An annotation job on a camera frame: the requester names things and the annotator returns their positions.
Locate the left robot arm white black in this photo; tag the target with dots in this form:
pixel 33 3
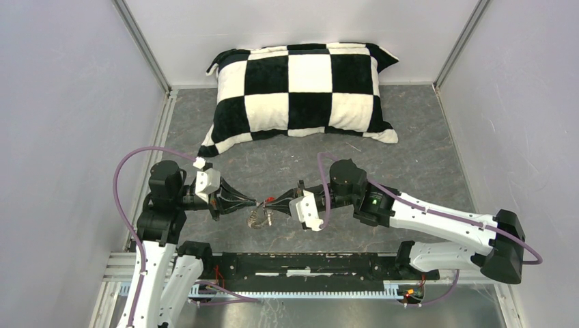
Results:
pixel 166 269

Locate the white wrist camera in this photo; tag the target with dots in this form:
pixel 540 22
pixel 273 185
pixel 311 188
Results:
pixel 207 179
pixel 304 209

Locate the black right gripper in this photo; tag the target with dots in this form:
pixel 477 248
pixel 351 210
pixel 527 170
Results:
pixel 282 203

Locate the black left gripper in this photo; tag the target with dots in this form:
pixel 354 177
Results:
pixel 216 200

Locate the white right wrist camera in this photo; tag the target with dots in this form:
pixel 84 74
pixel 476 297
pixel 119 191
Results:
pixel 304 209

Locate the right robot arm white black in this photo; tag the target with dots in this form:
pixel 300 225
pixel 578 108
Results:
pixel 491 244

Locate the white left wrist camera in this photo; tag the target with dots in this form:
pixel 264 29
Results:
pixel 207 179

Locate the black white checkered pillow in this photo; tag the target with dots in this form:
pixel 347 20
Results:
pixel 298 90

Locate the white slotted cable duct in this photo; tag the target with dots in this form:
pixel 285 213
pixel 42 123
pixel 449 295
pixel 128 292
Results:
pixel 389 291

